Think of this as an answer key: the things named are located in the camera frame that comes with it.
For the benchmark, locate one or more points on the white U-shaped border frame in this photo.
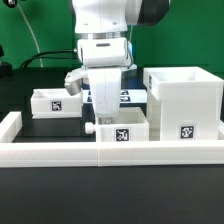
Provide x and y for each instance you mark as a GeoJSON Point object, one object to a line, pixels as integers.
{"type": "Point", "coordinates": [82, 154]}

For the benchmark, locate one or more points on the black device at left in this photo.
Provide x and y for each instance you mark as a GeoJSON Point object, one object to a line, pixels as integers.
{"type": "Point", "coordinates": [5, 67]}

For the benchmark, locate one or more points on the white drawer cabinet box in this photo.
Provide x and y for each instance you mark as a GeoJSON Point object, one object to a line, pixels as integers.
{"type": "Point", "coordinates": [183, 103]}

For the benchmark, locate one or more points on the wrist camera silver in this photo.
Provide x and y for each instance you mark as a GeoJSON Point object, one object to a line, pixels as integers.
{"type": "Point", "coordinates": [73, 81]}

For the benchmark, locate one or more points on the white drawer one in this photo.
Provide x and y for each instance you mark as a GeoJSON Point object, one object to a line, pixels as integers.
{"type": "Point", "coordinates": [130, 125]}
{"type": "Point", "coordinates": [55, 103]}

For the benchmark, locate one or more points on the white drawer front one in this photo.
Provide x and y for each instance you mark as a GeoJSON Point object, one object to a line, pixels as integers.
{"type": "Point", "coordinates": [130, 125]}

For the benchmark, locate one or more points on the white drawer rear one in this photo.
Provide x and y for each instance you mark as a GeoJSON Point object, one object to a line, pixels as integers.
{"type": "Point", "coordinates": [55, 103]}

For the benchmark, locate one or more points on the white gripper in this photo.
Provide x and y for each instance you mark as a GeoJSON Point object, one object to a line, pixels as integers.
{"type": "Point", "coordinates": [104, 60]}

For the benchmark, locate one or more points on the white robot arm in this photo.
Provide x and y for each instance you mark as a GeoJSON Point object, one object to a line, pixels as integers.
{"type": "Point", "coordinates": [106, 19]}

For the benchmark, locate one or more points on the printed marker sheet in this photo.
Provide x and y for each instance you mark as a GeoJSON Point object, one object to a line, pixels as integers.
{"type": "Point", "coordinates": [132, 96]}

